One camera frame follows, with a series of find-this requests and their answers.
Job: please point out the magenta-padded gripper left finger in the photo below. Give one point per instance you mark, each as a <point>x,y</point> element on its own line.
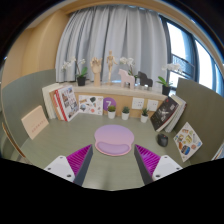
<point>58,166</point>

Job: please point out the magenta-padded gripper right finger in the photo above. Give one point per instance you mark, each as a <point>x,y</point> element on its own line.
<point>166,166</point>

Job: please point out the black computer mouse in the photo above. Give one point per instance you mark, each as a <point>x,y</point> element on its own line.
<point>162,140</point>

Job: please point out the purple mouse pad with wrist rest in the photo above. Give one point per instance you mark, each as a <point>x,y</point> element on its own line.
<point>114,138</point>

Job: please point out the large colourful sticker sheet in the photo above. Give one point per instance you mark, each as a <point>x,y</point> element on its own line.
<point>187,141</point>

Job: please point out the beige wooden board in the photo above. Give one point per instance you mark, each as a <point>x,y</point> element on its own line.
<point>34,122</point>

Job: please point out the black book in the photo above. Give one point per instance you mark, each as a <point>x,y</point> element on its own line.
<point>163,114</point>

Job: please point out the stack of white books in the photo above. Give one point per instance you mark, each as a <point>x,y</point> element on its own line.
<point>178,115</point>

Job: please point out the brown book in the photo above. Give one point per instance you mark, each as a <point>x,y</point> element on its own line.
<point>53,105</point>

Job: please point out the white book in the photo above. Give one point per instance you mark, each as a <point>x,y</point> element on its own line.
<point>47,100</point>

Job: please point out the white sticker sheet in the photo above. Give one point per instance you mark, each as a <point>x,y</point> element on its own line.
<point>90,105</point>

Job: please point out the green desk partition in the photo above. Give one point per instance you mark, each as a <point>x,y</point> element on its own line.
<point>203,106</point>
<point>23,93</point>

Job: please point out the white orchid in black pot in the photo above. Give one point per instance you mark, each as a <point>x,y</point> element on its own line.
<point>165,89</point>
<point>126,61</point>
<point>81,80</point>

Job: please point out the purple round sticker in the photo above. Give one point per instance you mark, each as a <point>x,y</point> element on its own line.
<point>109,102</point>

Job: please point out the black horse figure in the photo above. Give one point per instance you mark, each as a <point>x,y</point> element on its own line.
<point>145,81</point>

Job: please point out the pink horse figure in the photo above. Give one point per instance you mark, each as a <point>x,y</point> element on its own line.
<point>126,80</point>

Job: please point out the wooden hand model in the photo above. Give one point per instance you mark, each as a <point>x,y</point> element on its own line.
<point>96,70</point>

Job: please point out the wooden mannequin figure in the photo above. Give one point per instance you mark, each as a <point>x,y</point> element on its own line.
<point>110,63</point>

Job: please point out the window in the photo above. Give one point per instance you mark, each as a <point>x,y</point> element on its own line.
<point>180,46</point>

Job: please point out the grey curtain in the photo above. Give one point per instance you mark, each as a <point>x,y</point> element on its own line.
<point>110,36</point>

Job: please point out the white wall socket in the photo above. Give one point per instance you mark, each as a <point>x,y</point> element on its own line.
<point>138,103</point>
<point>152,105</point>

